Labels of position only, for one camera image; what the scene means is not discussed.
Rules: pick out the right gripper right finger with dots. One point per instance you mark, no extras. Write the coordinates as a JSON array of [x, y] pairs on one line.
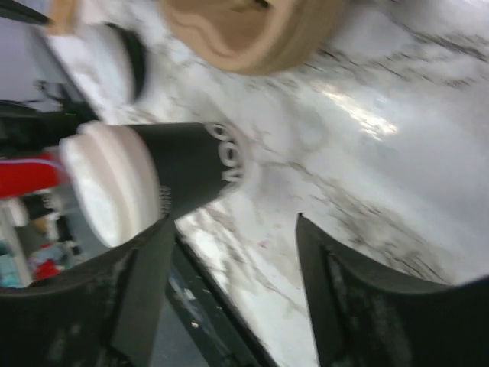
[[366, 314]]

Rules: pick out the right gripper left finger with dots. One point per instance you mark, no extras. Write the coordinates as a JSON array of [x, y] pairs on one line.
[[103, 312]]

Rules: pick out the white plastic cup lid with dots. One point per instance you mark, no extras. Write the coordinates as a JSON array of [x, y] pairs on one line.
[[114, 180]]

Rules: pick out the black paper coffee cup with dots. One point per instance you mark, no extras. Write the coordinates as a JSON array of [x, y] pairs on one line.
[[196, 162]]

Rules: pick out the stack of white lids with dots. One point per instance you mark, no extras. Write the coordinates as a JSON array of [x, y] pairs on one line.
[[119, 59]]

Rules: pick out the brown pulp cup carrier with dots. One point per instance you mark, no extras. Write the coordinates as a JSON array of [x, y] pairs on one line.
[[252, 38]]

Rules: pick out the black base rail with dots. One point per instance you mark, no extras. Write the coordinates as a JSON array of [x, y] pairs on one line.
[[199, 325]]

